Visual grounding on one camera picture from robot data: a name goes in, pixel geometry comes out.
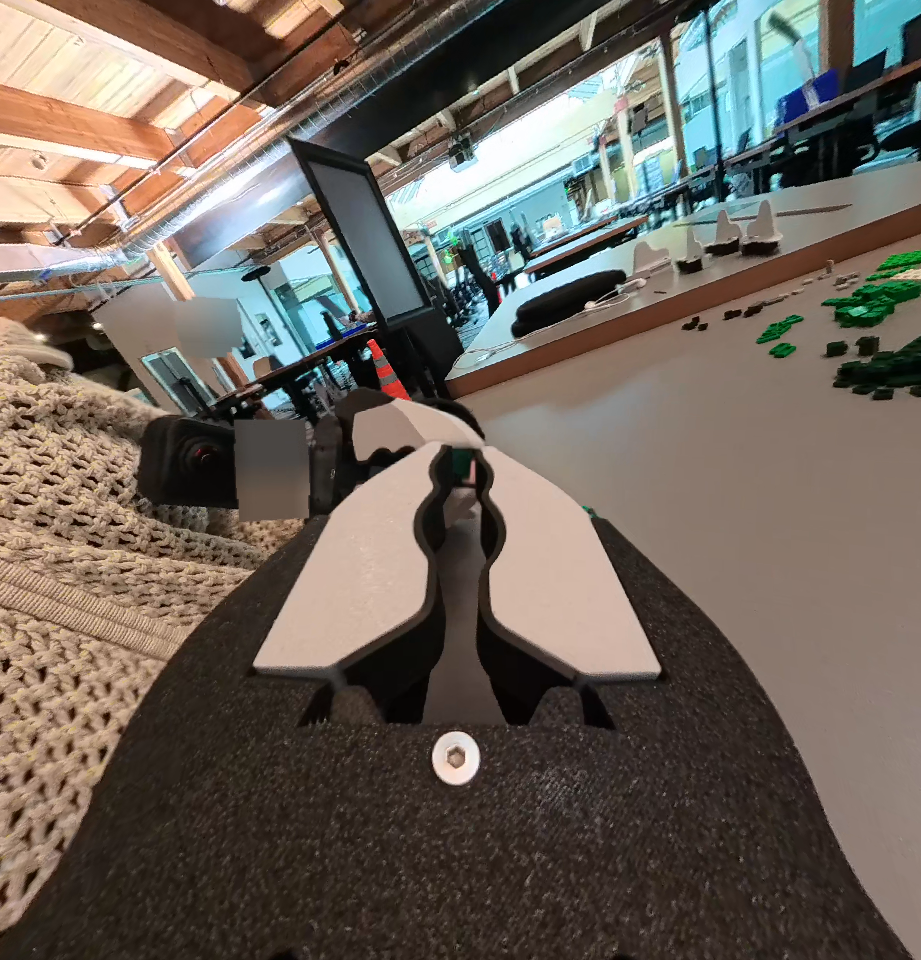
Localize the long wooden desk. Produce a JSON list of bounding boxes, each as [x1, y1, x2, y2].
[[775, 51, 921, 155]]

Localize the black rounded case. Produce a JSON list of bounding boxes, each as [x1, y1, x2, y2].
[[511, 271, 628, 339]]

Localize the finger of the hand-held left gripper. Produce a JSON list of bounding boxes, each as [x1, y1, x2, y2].
[[353, 401, 486, 468]]

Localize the row of small black pieces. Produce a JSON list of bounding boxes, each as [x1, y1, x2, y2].
[[681, 296, 792, 333]]

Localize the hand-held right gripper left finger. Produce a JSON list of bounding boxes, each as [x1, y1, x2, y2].
[[252, 442, 454, 725]]

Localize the pile of bright green bricks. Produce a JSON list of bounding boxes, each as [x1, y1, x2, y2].
[[756, 251, 921, 357]]

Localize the black framed display board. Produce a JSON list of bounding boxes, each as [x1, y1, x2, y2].
[[286, 136, 465, 399]]

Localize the blue storage bins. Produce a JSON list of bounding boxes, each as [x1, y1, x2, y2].
[[775, 71, 840, 125]]

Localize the small grey lego pieces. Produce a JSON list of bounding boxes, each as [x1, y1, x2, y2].
[[801, 258, 863, 292]]

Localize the pile of dark green bricks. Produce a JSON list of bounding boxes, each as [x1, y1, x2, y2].
[[824, 333, 921, 400]]

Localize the orange traffic cone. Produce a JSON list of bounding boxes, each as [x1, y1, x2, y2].
[[364, 339, 413, 402]]

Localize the thick wooden post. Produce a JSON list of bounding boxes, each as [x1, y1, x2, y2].
[[816, 0, 858, 76]]

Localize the black tripod pole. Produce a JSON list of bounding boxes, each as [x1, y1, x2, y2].
[[702, 0, 730, 198]]

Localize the dark wooden desk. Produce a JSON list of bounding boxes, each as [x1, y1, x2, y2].
[[213, 322, 383, 425]]

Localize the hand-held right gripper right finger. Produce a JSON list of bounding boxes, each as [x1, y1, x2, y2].
[[471, 447, 663, 727]]

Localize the white cable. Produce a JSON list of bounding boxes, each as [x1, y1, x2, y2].
[[471, 279, 649, 363]]

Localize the long silver ceiling duct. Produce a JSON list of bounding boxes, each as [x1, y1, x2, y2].
[[0, 71, 372, 288]]

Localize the slim wooden post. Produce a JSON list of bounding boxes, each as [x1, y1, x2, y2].
[[655, 33, 690, 177]]

